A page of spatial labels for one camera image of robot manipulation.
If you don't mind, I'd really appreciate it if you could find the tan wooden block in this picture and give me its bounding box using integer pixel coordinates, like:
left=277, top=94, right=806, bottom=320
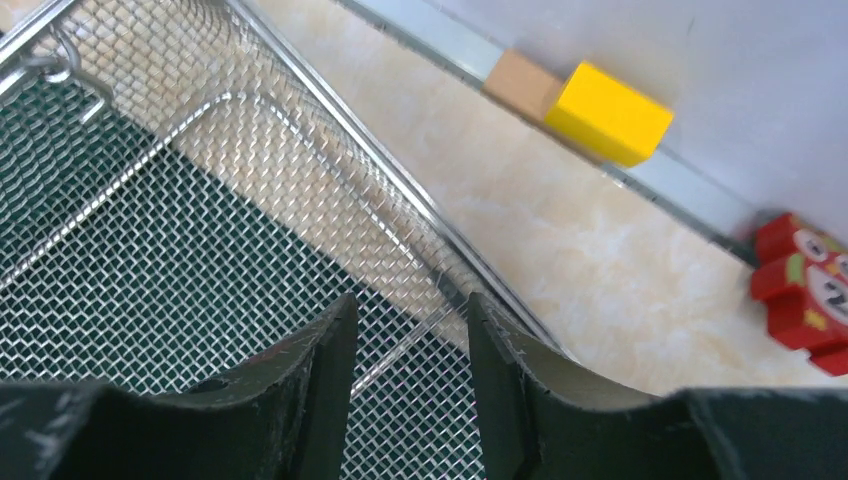
left=482, top=49, right=565, bottom=126

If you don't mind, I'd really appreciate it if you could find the yellow wooden block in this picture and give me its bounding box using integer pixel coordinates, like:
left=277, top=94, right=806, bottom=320
left=543, top=61, right=674, bottom=168

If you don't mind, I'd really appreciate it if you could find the metal mesh instrument tray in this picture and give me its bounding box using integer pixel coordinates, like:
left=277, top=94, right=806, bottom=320
left=1, top=1, right=545, bottom=479

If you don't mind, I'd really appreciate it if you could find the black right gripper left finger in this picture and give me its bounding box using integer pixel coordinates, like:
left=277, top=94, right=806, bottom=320
left=1, top=294, right=358, bottom=479

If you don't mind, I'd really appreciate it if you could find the red toy block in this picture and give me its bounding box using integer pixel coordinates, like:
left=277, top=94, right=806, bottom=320
left=750, top=213, right=847, bottom=376

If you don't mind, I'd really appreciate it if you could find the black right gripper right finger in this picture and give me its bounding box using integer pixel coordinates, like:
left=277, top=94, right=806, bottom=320
left=468, top=293, right=847, bottom=479

